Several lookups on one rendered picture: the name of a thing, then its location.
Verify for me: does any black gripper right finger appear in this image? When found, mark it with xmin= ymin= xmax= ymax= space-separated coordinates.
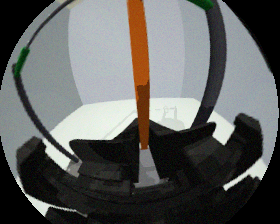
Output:
xmin=147 ymin=119 xmax=216 ymax=179

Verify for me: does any orange handle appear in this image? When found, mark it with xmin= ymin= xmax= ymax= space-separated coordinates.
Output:
xmin=127 ymin=0 xmax=150 ymax=149

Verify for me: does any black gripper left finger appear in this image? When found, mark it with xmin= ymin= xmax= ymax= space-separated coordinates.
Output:
xmin=69 ymin=118 xmax=140 ymax=183

